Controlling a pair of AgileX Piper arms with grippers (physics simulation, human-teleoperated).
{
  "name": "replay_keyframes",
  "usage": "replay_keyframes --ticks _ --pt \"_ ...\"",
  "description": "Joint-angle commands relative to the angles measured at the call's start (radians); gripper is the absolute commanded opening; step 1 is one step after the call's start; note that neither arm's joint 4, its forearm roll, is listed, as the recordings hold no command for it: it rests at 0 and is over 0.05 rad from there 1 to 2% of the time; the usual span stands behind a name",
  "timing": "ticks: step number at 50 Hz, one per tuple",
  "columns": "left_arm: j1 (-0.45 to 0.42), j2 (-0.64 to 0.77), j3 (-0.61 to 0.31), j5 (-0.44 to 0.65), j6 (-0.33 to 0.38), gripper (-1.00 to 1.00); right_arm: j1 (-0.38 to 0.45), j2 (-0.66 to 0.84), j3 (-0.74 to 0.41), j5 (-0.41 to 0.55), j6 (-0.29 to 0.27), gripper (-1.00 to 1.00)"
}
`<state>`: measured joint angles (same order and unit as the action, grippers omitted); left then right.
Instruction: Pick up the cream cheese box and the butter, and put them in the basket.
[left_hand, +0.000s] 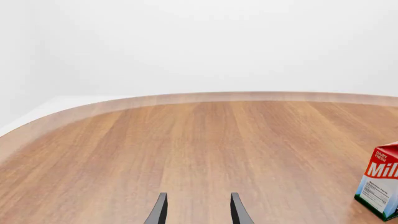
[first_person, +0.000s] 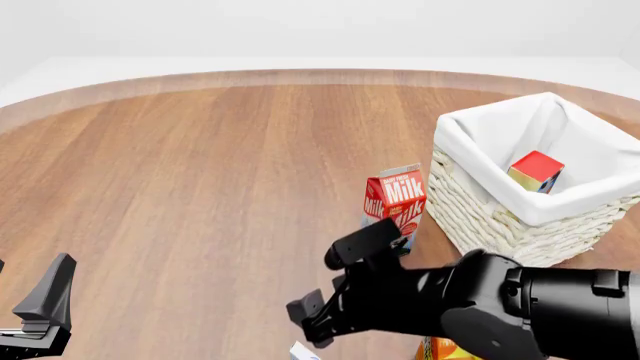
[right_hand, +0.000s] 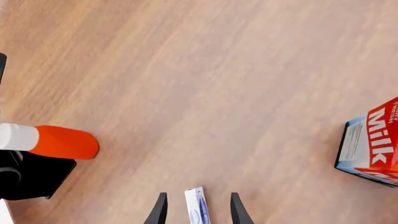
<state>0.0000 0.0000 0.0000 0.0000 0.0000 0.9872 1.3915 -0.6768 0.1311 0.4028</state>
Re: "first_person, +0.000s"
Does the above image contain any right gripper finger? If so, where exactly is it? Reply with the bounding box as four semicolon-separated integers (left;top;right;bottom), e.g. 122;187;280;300
285;287;325;327
301;322;337;350

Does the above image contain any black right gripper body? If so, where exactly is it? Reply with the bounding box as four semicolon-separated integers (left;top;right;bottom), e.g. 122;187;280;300
309;258;421;341

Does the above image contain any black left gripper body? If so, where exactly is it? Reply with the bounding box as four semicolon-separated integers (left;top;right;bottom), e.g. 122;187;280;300
0;318;72;360

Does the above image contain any white and blue box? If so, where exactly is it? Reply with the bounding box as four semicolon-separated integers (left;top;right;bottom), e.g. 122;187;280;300
288;339;322;360

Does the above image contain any orange printed box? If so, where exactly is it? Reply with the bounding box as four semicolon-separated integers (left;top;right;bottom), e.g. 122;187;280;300
415;336;484;360

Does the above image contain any white woven basket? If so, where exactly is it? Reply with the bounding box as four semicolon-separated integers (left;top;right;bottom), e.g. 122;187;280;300
425;91;640;268

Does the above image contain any red-topped printed box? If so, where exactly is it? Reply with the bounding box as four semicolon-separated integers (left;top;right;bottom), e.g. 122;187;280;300
506;150;566;195

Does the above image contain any white cloth basket liner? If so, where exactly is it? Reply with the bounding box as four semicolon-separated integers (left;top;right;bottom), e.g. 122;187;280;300
433;91;640;228

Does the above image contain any red milk carton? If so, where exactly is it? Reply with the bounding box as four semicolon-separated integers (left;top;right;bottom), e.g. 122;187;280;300
360;162;429;258

